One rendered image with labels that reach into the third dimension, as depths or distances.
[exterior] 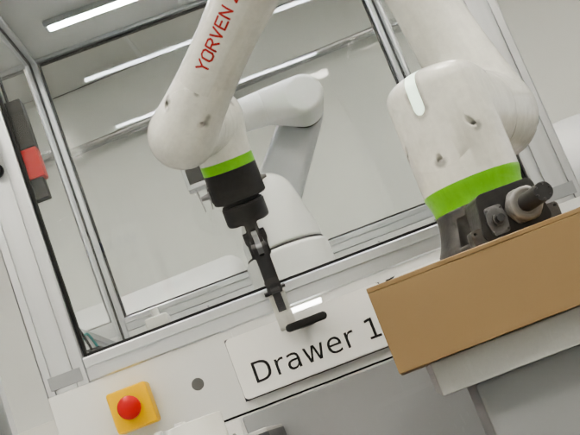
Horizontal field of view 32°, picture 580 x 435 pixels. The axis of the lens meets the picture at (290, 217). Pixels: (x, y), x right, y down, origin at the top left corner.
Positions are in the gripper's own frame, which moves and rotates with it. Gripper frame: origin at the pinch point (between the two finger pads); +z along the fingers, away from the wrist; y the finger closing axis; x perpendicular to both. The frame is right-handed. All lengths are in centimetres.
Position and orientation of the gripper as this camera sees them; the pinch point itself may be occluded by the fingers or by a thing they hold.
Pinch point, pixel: (281, 309)
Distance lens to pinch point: 173.6
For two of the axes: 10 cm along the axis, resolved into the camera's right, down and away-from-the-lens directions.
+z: 3.4, 9.3, 1.6
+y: 1.0, 1.3, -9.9
